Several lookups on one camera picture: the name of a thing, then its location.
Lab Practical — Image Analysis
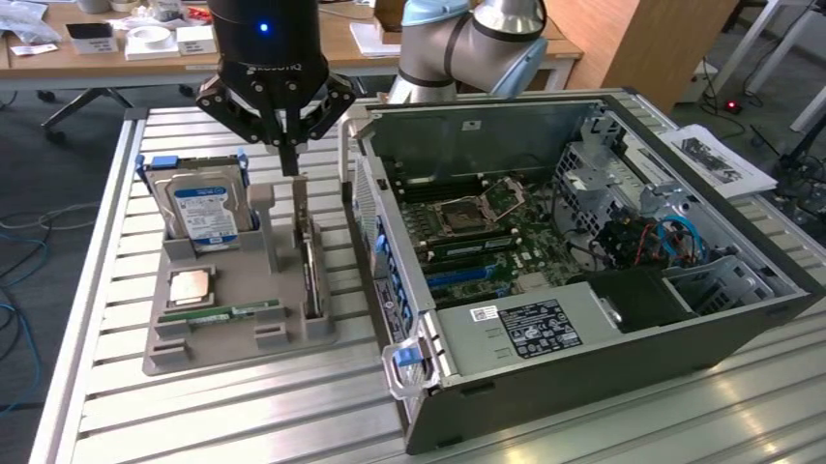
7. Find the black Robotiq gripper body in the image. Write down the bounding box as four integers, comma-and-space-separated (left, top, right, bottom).
207, 0, 333, 118

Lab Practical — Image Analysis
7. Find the black Nvidia graphics card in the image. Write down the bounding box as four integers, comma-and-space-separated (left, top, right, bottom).
289, 174, 326, 324

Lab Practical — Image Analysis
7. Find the plain white box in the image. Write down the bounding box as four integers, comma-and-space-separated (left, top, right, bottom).
175, 24, 218, 57

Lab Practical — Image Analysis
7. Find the white paper stack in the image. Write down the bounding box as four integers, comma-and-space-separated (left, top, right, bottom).
349, 21, 406, 60

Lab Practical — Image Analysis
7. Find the white tape roll on box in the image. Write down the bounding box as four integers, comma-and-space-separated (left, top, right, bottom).
123, 24, 183, 62

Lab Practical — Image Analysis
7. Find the brown cardboard box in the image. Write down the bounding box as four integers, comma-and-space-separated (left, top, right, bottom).
374, 0, 407, 33

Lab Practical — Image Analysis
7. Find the hard disk with blue caddy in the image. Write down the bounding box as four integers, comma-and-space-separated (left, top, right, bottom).
135, 148, 261, 253

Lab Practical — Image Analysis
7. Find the black chair base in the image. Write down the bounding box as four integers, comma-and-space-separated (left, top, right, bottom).
36, 85, 197, 142

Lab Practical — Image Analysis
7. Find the wooden desk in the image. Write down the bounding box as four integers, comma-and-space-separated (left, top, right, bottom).
0, 0, 586, 105

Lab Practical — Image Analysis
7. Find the white box with black top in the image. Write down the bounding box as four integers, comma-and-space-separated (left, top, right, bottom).
63, 21, 122, 56

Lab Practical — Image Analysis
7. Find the metal CPU socket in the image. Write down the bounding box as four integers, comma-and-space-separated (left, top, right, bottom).
433, 195, 500, 236

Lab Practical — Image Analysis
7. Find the open metal socket cover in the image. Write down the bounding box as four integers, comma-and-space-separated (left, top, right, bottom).
481, 176, 530, 219

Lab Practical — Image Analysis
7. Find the clear plastic bag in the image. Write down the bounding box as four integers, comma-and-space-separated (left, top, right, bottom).
0, 0, 64, 45

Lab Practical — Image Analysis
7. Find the green RAM stick white label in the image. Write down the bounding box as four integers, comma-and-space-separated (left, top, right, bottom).
425, 235, 522, 258

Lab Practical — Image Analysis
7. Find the silver CPU chip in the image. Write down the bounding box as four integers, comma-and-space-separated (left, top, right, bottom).
167, 268, 215, 306

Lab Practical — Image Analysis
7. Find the blue expansion slot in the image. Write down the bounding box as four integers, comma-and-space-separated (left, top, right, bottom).
425, 267, 500, 292

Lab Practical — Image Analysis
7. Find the bare green RAM stick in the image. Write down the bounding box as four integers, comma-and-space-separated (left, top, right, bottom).
158, 299, 285, 325

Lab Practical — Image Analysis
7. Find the green motherboard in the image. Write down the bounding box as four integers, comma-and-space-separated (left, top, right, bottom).
385, 163, 602, 310

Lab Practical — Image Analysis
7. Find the perforated silver disk bay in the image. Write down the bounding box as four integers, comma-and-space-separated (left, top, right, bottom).
553, 139, 688, 231

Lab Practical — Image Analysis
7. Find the grey parts rack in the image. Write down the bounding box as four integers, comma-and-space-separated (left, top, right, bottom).
141, 183, 342, 377

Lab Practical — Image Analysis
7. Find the wooden cabinet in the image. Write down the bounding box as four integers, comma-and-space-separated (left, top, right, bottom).
568, 0, 742, 113

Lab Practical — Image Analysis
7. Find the grey power supply unit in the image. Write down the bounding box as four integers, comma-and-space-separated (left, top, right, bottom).
435, 282, 626, 379

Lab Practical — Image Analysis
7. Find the printed paper manual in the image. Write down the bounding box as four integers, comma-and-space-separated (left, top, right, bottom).
656, 123, 781, 200

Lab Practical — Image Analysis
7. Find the black plastic shroud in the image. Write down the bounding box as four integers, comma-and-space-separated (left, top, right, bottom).
590, 268, 702, 335

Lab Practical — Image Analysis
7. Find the plain silver disk bay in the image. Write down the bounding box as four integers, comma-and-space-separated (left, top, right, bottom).
662, 254, 776, 316

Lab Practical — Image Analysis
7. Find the open dark grey PC case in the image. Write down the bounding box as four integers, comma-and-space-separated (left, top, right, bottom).
338, 94, 826, 455

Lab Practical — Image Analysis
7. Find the black tripod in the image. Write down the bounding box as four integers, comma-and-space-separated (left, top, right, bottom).
752, 86, 826, 226

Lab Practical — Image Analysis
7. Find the white floor cable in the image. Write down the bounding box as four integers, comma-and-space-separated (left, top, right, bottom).
0, 201, 99, 231

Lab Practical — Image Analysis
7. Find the blue floor cable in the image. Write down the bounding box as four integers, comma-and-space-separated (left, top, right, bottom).
0, 231, 51, 417

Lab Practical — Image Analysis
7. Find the red wire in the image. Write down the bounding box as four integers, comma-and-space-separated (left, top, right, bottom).
636, 221, 666, 262

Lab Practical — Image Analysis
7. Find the blue wire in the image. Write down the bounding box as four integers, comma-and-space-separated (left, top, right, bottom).
657, 216, 713, 266

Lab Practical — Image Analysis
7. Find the white table frame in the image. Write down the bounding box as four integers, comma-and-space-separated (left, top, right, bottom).
709, 0, 826, 132

